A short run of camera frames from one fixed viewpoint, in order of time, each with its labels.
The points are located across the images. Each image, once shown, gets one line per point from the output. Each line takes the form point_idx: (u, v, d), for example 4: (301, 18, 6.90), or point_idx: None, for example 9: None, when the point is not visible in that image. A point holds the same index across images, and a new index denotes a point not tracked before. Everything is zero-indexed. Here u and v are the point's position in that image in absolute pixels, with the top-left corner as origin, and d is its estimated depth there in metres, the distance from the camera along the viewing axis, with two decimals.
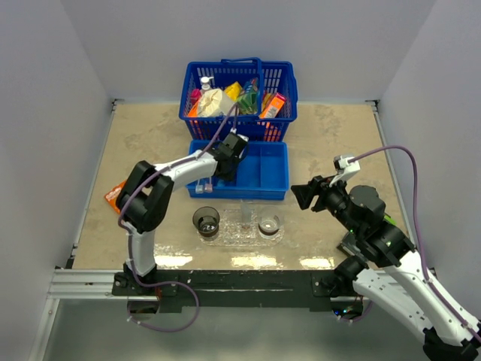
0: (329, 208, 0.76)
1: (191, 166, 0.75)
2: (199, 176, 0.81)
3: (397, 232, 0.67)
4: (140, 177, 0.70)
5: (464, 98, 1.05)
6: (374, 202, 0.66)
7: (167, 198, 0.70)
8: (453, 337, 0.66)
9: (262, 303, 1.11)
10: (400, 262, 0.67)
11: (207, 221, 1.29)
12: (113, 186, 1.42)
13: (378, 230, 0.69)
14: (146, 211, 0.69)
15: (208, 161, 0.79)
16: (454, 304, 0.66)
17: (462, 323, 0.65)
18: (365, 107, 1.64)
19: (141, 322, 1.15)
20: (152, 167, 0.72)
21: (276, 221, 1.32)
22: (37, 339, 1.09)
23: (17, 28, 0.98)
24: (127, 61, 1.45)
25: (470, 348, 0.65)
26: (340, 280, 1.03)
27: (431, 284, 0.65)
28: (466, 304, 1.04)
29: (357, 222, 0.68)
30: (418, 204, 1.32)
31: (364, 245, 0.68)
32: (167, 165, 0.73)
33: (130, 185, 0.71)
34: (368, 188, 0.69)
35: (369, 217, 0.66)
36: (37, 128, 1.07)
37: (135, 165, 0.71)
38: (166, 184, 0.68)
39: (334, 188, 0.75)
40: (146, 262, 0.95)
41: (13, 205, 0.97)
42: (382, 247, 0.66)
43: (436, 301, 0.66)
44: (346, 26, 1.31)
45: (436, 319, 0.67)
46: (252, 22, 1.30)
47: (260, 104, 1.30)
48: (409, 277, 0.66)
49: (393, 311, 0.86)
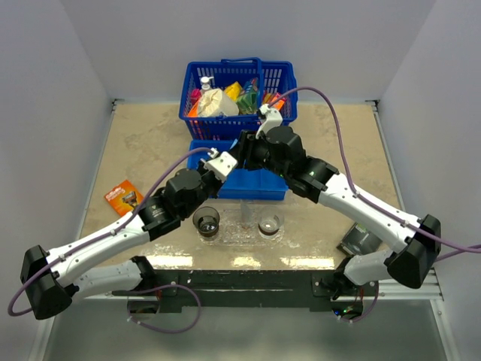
0: (258, 160, 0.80)
1: (97, 250, 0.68)
2: (130, 247, 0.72)
3: (320, 165, 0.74)
4: (30, 268, 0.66)
5: (463, 96, 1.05)
6: (290, 138, 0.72)
7: (58, 295, 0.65)
8: (396, 240, 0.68)
9: (262, 303, 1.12)
10: (327, 186, 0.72)
11: (207, 221, 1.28)
12: (113, 186, 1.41)
13: (304, 167, 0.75)
14: (34, 306, 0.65)
15: (130, 235, 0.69)
16: (388, 207, 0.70)
17: (400, 222, 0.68)
18: (365, 107, 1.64)
19: (141, 322, 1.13)
20: (45, 256, 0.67)
21: (276, 221, 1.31)
22: (37, 340, 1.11)
23: (17, 28, 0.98)
24: (127, 61, 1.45)
25: (415, 244, 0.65)
26: (341, 283, 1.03)
27: (360, 195, 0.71)
28: (471, 304, 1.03)
29: (281, 163, 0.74)
30: (418, 203, 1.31)
31: (293, 183, 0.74)
32: (63, 253, 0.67)
33: (23, 272, 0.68)
34: (283, 127, 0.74)
35: (288, 153, 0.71)
36: (37, 127, 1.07)
37: (27, 253, 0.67)
38: (48, 286, 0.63)
39: (259, 141, 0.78)
40: (126, 284, 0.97)
41: (12, 204, 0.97)
42: (308, 180, 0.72)
43: (370, 210, 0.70)
44: (346, 25, 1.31)
45: (379, 229, 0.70)
46: (252, 22, 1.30)
47: (260, 104, 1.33)
48: (340, 195, 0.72)
49: (372, 270, 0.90)
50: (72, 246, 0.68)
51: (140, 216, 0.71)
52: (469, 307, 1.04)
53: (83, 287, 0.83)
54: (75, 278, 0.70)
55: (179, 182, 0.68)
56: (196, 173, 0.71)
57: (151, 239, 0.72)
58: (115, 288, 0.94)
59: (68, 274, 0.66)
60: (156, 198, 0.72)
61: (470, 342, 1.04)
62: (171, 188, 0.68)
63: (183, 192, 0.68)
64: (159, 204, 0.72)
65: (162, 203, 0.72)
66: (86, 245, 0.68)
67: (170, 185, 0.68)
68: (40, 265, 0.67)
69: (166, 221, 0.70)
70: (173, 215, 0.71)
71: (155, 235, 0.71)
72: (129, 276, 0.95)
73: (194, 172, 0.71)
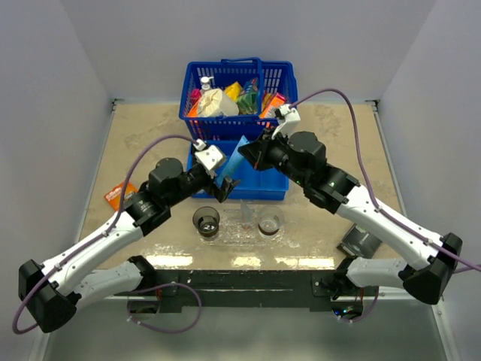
0: (273, 163, 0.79)
1: (92, 253, 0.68)
2: (125, 245, 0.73)
3: (340, 174, 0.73)
4: (26, 283, 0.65)
5: (464, 96, 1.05)
6: (315, 146, 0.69)
7: (60, 304, 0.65)
8: (418, 258, 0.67)
9: (262, 303, 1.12)
10: (348, 198, 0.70)
11: (207, 221, 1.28)
12: (113, 186, 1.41)
13: (322, 177, 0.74)
14: (39, 320, 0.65)
15: (122, 233, 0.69)
16: (410, 224, 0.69)
17: (424, 241, 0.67)
18: (365, 107, 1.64)
19: (140, 322, 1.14)
20: (40, 269, 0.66)
21: (276, 221, 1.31)
22: (37, 340, 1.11)
23: (17, 27, 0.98)
24: (127, 60, 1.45)
25: (438, 265, 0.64)
26: (341, 283, 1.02)
27: (382, 211, 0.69)
28: (472, 304, 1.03)
29: (302, 171, 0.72)
30: (418, 203, 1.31)
31: (311, 192, 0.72)
32: (58, 262, 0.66)
33: (22, 288, 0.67)
34: (307, 133, 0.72)
35: (311, 162, 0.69)
36: (37, 128, 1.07)
37: (21, 268, 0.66)
38: (49, 297, 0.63)
39: (276, 143, 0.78)
40: (128, 285, 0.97)
41: (13, 204, 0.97)
42: (328, 190, 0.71)
43: (392, 226, 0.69)
44: (346, 25, 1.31)
45: (400, 245, 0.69)
46: (252, 22, 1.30)
47: (260, 104, 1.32)
48: (361, 210, 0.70)
49: (382, 277, 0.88)
50: (66, 254, 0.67)
51: (128, 213, 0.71)
52: (470, 308, 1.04)
53: (85, 293, 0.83)
54: (74, 285, 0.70)
55: (163, 173, 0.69)
56: (176, 162, 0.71)
57: (143, 235, 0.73)
58: (116, 289, 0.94)
59: (66, 282, 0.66)
60: (143, 193, 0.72)
61: (470, 342, 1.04)
62: (155, 180, 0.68)
63: (167, 180, 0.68)
64: (146, 198, 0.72)
65: (149, 197, 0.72)
66: (80, 251, 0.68)
67: (153, 178, 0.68)
68: (38, 277, 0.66)
69: (156, 214, 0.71)
70: (161, 207, 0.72)
71: (146, 229, 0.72)
72: (129, 276, 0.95)
73: (173, 162, 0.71)
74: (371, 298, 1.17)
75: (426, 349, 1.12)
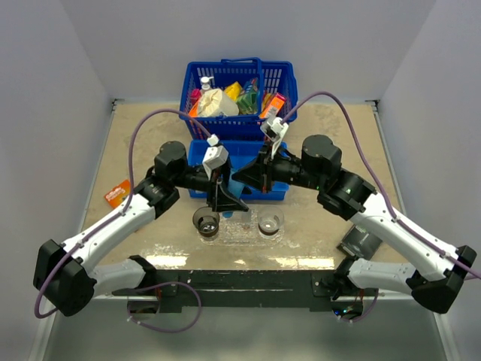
0: (284, 180, 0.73)
1: (111, 231, 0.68)
2: (140, 226, 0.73)
3: (355, 180, 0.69)
4: (47, 262, 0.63)
5: (464, 95, 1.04)
6: (330, 151, 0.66)
7: (83, 280, 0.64)
8: (434, 271, 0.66)
9: (262, 303, 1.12)
10: (364, 207, 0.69)
11: (207, 221, 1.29)
12: (113, 186, 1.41)
13: (337, 182, 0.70)
14: (62, 300, 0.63)
15: (138, 212, 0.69)
16: (427, 235, 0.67)
17: (440, 253, 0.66)
18: (365, 107, 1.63)
19: (141, 322, 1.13)
20: (61, 248, 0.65)
21: (276, 221, 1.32)
22: (37, 340, 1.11)
23: (17, 27, 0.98)
24: (126, 60, 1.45)
25: (454, 279, 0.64)
26: (341, 283, 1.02)
27: (399, 221, 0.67)
28: (476, 307, 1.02)
29: (316, 177, 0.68)
30: (419, 203, 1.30)
31: (326, 198, 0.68)
32: (80, 240, 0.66)
33: (40, 271, 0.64)
34: (321, 137, 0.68)
35: (327, 167, 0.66)
36: (37, 128, 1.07)
37: (41, 248, 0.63)
38: (75, 271, 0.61)
39: (278, 158, 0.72)
40: (129, 282, 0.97)
41: (12, 204, 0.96)
42: (343, 195, 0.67)
43: (408, 238, 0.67)
44: (346, 25, 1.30)
45: (415, 256, 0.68)
46: (252, 22, 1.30)
47: (260, 104, 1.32)
48: (378, 219, 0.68)
49: (387, 283, 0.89)
50: (86, 232, 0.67)
51: (140, 197, 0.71)
52: (472, 310, 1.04)
53: (100, 280, 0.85)
54: (94, 265, 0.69)
55: (167, 156, 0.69)
56: (179, 144, 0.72)
57: (155, 216, 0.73)
58: (116, 286, 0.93)
59: (89, 259, 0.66)
60: (150, 178, 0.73)
61: (471, 344, 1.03)
62: (161, 163, 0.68)
63: (173, 163, 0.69)
64: (155, 182, 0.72)
65: (158, 180, 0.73)
66: (99, 229, 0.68)
67: (159, 161, 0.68)
68: (59, 256, 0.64)
69: (167, 195, 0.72)
70: (170, 189, 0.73)
71: (160, 211, 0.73)
72: (133, 270, 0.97)
73: (176, 144, 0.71)
74: (371, 298, 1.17)
75: (426, 349, 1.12)
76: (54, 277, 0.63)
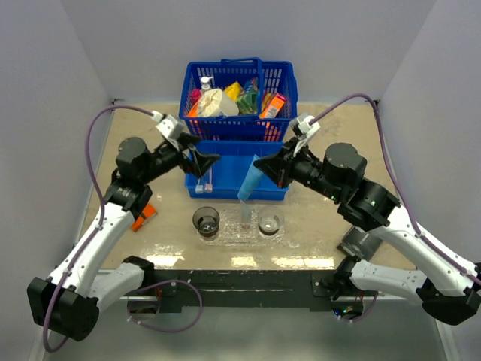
0: (300, 180, 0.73)
1: (94, 249, 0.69)
2: (121, 233, 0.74)
3: (378, 189, 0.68)
4: (41, 299, 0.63)
5: (464, 95, 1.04)
6: (355, 161, 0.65)
7: (83, 304, 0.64)
8: (455, 288, 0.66)
9: (262, 303, 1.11)
10: (388, 221, 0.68)
11: (207, 221, 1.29)
12: None
13: (358, 191, 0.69)
14: (68, 328, 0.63)
15: (116, 220, 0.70)
16: (449, 252, 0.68)
17: (461, 271, 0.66)
18: (365, 107, 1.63)
19: (140, 323, 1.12)
20: (49, 282, 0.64)
21: (276, 221, 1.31)
22: (37, 340, 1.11)
23: (16, 26, 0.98)
24: (126, 60, 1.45)
25: (474, 297, 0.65)
26: (341, 283, 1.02)
27: (423, 237, 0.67)
28: None
29: (337, 186, 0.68)
30: (419, 203, 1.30)
31: (347, 210, 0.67)
32: (66, 268, 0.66)
33: (37, 309, 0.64)
34: (344, 145, 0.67)
35: (351, 177, 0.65)
36: (36, 128, 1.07)
37: (28, 289, 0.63)
38: (72, 298, 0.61)
39: (299, 157, 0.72)
40: (131, 285, 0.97)
41: (12, 204, 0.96)
42: (367, 207, 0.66)
43: (431, 254, 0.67)
44: (346, 25, 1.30)
45: (435, 272, 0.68)
46: (252, 22, 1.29)
47: (260, 104, 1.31)
48: (401, 234, 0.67)
49: (394, 289, 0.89)
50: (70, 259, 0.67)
51: (112, 203, 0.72)
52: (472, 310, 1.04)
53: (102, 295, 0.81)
54: (89, 285, 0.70)
55: (128, 154, 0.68)
56: (136, 141, 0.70)
57: (135, 216, 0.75)
58: (119, 294, 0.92)
59: (83, 282, 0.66)
60: (117, 182, 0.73)
61: (472, 345, 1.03)
62: (125, 165, 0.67)
63: (137, 160, 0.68)
64: (123, 184, 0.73)
65: (125, 182, 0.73)
66: (81, 251, 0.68)
67: (122, 162, 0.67)
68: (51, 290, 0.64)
69: (140, 194, 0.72)
70: (141, 186, 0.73)
71: (137, 210, 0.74)
72: (131, 272, 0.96)
73: (134, 141, 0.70)
74: (371, 298, 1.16)
75: (426, 350, 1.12)
76: (53, 310, 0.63)
